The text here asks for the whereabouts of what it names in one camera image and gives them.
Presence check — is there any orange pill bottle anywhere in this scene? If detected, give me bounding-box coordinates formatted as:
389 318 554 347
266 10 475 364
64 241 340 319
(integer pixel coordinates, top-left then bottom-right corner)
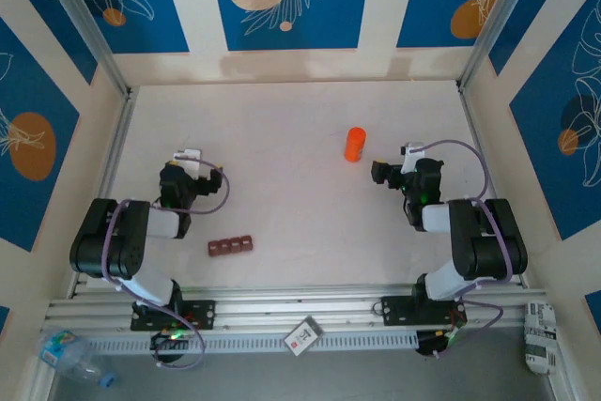
343 126 367 163

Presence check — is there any brown weekly pill organizer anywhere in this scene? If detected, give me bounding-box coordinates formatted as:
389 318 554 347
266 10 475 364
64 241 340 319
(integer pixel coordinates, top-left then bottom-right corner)
208 235 255 258

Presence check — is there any controller board with LED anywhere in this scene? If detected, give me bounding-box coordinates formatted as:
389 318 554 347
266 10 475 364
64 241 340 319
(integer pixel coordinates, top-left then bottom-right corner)
149 325 193 351
415 329 464 356

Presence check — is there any white red card badge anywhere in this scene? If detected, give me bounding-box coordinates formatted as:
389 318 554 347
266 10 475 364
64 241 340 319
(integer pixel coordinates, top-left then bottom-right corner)
284 315 325 358

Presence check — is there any newspaper wrapped bundle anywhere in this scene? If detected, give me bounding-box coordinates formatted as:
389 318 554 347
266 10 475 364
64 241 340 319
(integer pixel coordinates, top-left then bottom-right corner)
523 301 560 377

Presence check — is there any clear plastic water bottle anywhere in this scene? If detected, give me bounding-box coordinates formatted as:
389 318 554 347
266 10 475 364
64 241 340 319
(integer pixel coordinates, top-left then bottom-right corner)
35 328 118 391

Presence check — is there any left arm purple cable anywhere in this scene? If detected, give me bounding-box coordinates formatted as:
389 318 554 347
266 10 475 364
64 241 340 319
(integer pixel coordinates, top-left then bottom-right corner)
101 160 232 370

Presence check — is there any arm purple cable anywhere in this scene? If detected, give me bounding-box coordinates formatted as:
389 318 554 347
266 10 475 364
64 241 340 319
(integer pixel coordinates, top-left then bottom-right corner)
101 160 232 370
412 138 516 360

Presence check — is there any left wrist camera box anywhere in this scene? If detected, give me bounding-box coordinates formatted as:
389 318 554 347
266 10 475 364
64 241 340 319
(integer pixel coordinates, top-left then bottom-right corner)
172 148 204 172

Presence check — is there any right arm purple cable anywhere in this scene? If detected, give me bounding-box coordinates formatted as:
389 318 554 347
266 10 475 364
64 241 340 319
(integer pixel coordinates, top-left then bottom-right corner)
412 138 516 360

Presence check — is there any aluminium side rail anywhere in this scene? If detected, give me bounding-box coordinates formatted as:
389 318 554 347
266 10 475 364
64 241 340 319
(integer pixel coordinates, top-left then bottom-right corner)
457 84 527 288
68 85 138 300

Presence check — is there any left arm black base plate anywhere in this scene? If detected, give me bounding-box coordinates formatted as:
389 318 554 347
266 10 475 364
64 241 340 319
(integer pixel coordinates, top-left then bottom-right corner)
130 300 217 332

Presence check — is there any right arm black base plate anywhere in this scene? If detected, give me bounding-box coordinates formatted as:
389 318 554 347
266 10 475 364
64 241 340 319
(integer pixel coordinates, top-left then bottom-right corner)
380 294 469 327

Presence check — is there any aluminium mounting rail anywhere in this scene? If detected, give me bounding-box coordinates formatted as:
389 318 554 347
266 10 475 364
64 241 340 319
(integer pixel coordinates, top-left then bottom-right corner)
41 284 549 332

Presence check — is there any white slotted cable duct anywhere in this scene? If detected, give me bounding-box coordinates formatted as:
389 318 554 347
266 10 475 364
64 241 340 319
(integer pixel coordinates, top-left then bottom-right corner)
84 329 420 356

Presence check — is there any aluminium frame post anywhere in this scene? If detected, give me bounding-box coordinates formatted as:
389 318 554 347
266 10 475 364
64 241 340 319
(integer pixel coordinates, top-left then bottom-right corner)
457 0 541 93
33 0 131 98

